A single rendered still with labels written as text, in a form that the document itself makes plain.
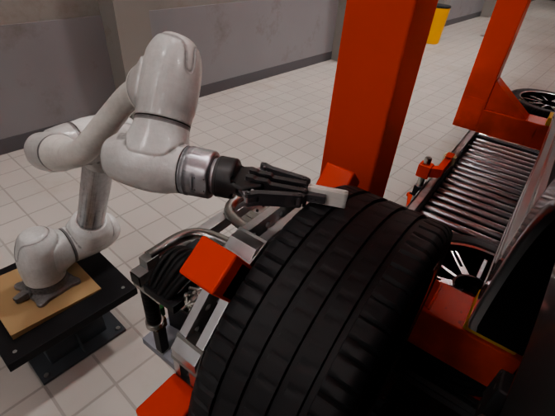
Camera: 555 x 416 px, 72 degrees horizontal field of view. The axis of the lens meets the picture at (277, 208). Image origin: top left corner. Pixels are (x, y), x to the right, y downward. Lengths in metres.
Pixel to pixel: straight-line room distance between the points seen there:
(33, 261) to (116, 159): 1.01
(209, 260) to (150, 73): 0.34
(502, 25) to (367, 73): 1.93
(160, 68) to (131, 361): 1.43
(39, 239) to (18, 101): 2.07
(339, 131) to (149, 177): 0.56
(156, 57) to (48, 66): 2.90
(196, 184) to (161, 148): 0.09
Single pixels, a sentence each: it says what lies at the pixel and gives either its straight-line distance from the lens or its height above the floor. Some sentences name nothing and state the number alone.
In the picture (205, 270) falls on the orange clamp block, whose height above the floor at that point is 1.14.
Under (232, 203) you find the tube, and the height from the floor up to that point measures 1.01.
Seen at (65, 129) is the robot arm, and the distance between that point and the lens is 1.23.
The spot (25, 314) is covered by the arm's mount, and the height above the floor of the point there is 0.32.
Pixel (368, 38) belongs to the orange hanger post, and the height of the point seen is 1.38.
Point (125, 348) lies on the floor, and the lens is 1.95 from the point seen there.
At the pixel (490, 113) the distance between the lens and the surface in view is 2.96.
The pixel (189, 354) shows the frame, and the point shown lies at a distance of 0.72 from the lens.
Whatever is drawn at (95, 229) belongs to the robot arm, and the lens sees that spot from 1.67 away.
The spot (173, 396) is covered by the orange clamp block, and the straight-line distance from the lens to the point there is 0.78.
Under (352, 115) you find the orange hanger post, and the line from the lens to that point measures 1.03.
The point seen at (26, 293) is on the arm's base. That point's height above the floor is 0.36.
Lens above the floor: 1.57
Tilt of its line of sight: 36 degrees down
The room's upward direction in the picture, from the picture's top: 5 degrees clockwise
